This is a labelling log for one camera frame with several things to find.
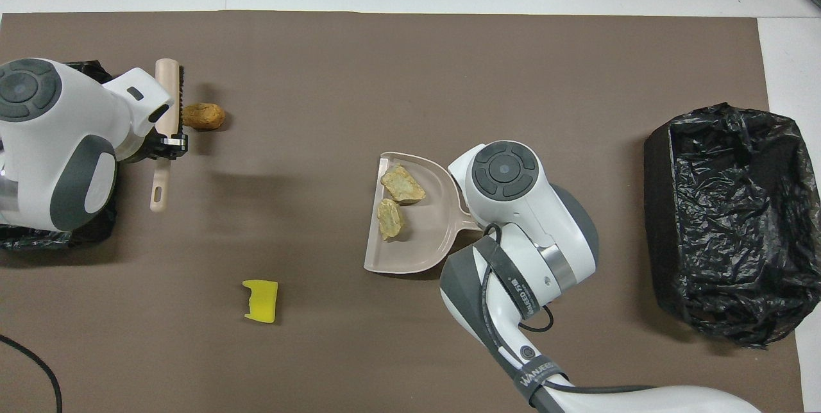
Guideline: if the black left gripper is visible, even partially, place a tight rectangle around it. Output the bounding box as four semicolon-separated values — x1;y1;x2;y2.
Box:
131;131;189;164

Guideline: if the orange-brown bread roll piece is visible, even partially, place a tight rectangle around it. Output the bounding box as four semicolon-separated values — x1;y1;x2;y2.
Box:
182;103;226;131

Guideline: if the beige hand brush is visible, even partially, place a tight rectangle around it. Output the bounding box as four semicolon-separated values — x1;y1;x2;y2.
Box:
149;58;187;212

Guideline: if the yellow sponge with green pad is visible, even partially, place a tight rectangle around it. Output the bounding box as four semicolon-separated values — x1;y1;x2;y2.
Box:
242;280;279;324

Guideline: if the pale crumbly bread chunk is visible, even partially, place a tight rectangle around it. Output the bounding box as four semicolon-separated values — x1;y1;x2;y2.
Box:
377;199;403;240

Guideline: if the pale blocky bread chunk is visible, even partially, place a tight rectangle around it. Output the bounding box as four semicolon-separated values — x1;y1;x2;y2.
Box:
380;165;427;203

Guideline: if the beige plastic dustpan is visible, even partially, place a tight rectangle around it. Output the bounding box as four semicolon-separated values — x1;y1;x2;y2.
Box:
364;152;483;274

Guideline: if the black bag lined bin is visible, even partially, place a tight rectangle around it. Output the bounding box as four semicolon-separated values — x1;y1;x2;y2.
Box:
643;103;810;350
0;60;129;251

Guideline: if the brown paper table mat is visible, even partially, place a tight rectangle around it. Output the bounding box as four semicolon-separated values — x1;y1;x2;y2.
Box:
0;11;806;413

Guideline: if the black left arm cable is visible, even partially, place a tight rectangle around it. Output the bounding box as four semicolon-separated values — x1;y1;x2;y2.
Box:
0;335;63;413

